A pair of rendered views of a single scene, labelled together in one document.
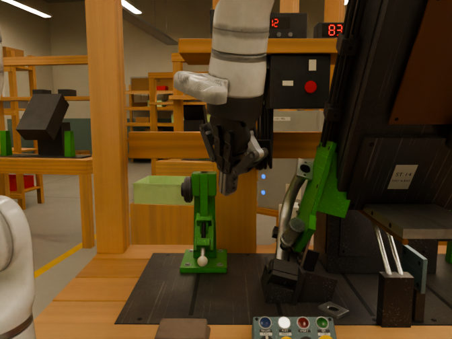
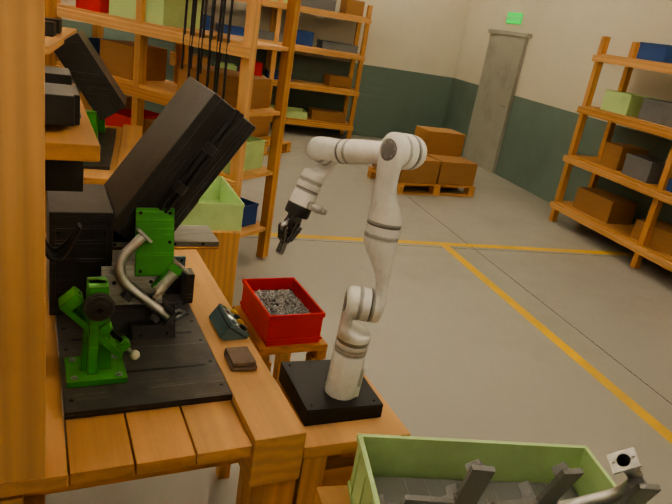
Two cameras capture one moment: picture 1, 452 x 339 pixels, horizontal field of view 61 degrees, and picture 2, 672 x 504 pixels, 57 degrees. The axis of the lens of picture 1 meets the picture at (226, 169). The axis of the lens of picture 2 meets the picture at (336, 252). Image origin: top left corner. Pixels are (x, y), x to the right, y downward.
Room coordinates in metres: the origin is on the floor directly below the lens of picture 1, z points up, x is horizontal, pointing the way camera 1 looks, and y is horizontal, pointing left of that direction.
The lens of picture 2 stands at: (1.25, 1.61, 1.88)
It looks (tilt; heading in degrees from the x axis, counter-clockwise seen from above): 20 degrees down; 242
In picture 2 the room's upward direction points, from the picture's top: 10 degrees clockwise
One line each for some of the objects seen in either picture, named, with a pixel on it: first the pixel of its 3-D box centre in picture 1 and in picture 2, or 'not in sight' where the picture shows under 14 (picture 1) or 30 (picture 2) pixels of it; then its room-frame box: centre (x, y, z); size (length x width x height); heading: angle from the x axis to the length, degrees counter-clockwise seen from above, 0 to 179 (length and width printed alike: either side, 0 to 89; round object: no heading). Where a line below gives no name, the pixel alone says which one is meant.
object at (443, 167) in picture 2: not in sight; (425, 159); (-3.49, -5.16, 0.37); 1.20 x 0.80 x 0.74; 179
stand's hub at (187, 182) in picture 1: (186, 189); (99, 307); (1.09, 0.11, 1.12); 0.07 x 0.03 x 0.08; 0
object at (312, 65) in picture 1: (296, 83); (58, 155); (1.17, -0.21, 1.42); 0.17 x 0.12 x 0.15; 90
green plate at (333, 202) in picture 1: (328, 183); (153, 238); (0.90, -0.24, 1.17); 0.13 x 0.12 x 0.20; 90
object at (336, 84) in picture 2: not in sight; (266, 59); (-2.30, -8.41, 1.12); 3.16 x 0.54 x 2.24; 171
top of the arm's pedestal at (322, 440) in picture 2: not in sight; (336, 411); (0.45, 0.28, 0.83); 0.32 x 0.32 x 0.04; 88
